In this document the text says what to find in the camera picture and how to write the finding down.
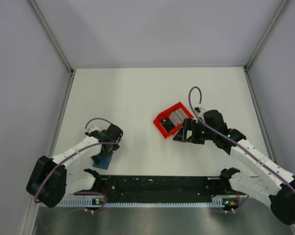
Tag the blue leather card holder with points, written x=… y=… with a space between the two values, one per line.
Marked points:
x=101 y=162

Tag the aluminium frame post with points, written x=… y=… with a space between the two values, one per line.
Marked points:
x=50 y=35
x=283 y=6

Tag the red plastic bin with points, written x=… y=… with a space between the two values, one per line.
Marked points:
x=165 y=114

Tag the stack of cards in bin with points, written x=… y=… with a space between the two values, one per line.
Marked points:
x=177 y=117

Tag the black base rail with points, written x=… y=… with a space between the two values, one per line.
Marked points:
x=159 y=189

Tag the right aluminium frame post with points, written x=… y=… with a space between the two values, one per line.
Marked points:
x=283 y=6

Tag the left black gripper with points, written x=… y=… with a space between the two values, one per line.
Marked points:
x=115 y=147

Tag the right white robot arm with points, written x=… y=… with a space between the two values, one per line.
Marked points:
x=272 y=185

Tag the grey slotted cable duct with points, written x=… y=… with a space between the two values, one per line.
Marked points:
x=89 y=202

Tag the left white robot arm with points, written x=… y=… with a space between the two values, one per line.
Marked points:
x=73 y=170

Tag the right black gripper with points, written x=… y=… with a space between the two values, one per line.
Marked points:
x=189 y=125

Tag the left aluminium frame post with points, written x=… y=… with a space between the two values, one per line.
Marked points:
x=50 y=35

